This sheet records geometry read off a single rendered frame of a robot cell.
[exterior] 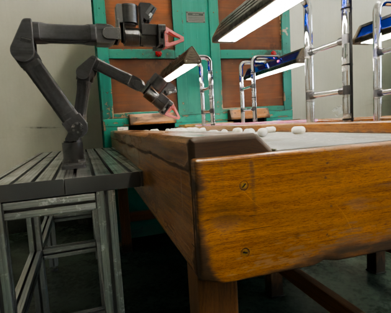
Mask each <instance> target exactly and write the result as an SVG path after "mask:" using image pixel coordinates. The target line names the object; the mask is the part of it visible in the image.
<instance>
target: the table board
mask: <svg viewBox="0 0 391 313"><path fill-rule="evenodd" d="M191 175H192V195H193V206H194V227H195V247H196V258H197V273H198V280H199V281H203V280H206V281H211V282H216V283H229V282H233V281H239V280H243V279H249V278H254V277H258V276H264V275H267V274H273V273H279V272H282V271H288V270H294V269H297V268H303V267H307V266H312V265H316V264H317V263H319V262H321V261H323V260H342V259H346V258H352V257H355V256H361V255H366V254H370V253H376V252H382V251H386V250H391V141H386V142H373V143H359V144H352V145H338V146H331V147H317V148H304V149H296V150H283V151H275V152H261V153H248V154H241V155H227V156H213V157H206V158H193V159H191Z"/></svg>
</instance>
